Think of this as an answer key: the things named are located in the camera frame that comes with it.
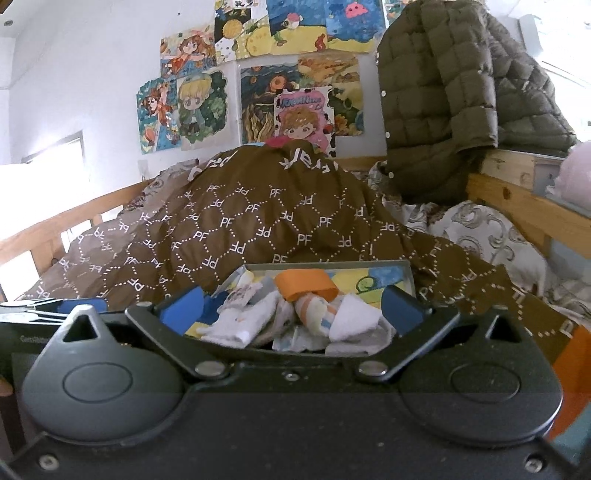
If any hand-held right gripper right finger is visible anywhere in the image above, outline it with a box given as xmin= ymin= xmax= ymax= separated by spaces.
xmin=358 ymin=285 xmax=529 ymax=384

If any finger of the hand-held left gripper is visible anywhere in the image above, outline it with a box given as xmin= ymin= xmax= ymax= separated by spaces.
xmin=0 ymin=298 xmax=109 ymax=324

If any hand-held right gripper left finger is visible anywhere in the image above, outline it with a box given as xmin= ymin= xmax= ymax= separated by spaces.
xmin=37 ymin=287 xmax=234 ymax=381

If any white waffle towel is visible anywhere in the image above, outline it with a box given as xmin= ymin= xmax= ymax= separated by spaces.
xmin=330 ymin=295 xmax=393 ymax=356

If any grey cartoon print tray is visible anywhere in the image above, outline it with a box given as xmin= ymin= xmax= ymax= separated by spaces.
xmin=217 ymin=261 xmax=414 ymax=356

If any white printed sock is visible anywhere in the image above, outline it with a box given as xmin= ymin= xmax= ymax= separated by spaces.
xmin=217 ymin=272 xmax=264 ymax=308

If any pastel patch sock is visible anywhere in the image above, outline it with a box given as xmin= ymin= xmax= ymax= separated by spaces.
xmin=295 ymin=295 xmax=342 ymax=335

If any orange fabric band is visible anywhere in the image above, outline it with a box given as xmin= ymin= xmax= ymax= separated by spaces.
xmin=274 ymin=269 xmax=338 ymax=301

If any brown patterned duvet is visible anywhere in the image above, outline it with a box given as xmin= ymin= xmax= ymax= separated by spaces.
xmin=16 ymin=143 xmax=591 ymax=365

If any grey swirl patterned pillow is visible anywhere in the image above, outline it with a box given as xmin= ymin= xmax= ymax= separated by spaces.
xmin=117 ymin=159 xmax=204 ymax=217

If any window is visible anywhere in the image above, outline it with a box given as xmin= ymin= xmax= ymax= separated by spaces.
xmin=0 ymin=131 xmax=86 ymax=232

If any colourful patchwork bed sheet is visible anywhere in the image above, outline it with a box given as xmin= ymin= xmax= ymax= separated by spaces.
xmin=549 ymin=342 xmax=591 ymax=462

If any olive quilted puffer jacket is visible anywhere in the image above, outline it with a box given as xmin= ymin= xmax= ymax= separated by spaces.
xmin=376 ymin=0 xmax=578 ymax=204

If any lavender cloth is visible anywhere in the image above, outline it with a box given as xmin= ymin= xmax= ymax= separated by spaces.
xmin=547 ymin=143 xmax=591 ymax=199

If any white air conditioner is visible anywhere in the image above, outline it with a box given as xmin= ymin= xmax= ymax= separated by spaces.
xmin=519 ymin=14 xmax=561 ymax=58

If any wooden bed frame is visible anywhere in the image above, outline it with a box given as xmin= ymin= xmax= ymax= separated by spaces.
xmin=0 ymin=148 xmax=591 ymax=278

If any group of cartoon wall posters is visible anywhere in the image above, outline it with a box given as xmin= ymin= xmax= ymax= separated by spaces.
xmin=136 ymin=0 xmax=416 ymax=158

